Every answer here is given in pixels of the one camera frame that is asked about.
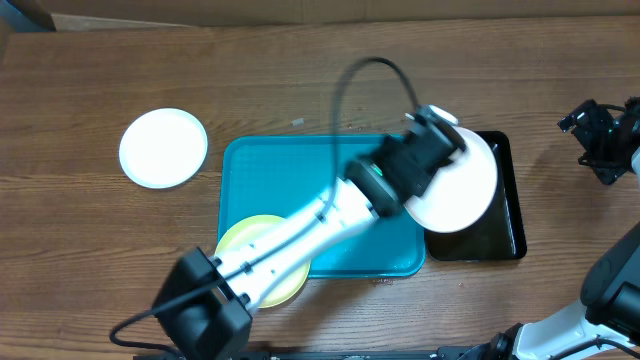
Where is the black water tray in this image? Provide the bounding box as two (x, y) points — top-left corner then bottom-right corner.
(424, 131), (527, 261)

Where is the teal plastic tray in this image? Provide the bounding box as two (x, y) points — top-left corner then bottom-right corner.
(218, 135), (426, 278)

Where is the white plate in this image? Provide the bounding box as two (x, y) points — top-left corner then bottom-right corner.
(118, 108), (208, 189)
(405, 126), (498, 233)

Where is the yellow plate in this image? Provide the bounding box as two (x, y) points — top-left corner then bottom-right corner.
(215, 215), (311, 309)

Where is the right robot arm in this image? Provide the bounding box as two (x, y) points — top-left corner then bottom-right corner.
(453, 97), (639, 360)

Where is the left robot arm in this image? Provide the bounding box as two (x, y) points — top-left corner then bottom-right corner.
(153, 105), (466, 359)

